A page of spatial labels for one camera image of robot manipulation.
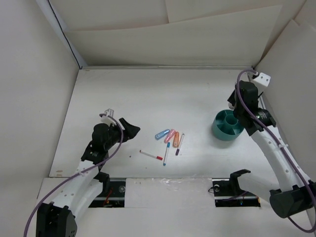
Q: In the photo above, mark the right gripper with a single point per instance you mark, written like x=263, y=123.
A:
x=257, y=96

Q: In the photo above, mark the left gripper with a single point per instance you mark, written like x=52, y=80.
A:
x=130, y=131

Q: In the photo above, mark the blue cap pen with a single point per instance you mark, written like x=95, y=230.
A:
x=166, y=154

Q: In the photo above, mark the red cap pen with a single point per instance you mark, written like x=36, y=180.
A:
x=150, y=155

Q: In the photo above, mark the teal round organizer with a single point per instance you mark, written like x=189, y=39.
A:
x=226, y=127

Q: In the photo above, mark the purple cap pen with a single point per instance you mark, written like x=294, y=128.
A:
x=180, y=144

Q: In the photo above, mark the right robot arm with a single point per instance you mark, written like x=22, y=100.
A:
x=295, y=191

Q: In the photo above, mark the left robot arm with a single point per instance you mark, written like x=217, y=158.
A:
x=59, y=217

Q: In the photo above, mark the blue correction tape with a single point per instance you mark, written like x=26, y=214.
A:
x=162, y=134

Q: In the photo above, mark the pink correction tape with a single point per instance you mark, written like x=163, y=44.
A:
x=169, y=136

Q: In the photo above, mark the orange correction tape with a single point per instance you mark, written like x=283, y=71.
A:
x=176, y=136

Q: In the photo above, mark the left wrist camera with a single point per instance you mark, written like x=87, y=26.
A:
x=108, y=114

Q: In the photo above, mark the left base rail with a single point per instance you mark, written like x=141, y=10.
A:
x=112, y=197

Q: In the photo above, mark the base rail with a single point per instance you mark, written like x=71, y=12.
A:
x=226, y=196
x=112, y=197

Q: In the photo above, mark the right base rail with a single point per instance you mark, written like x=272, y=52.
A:
x=226, y=196

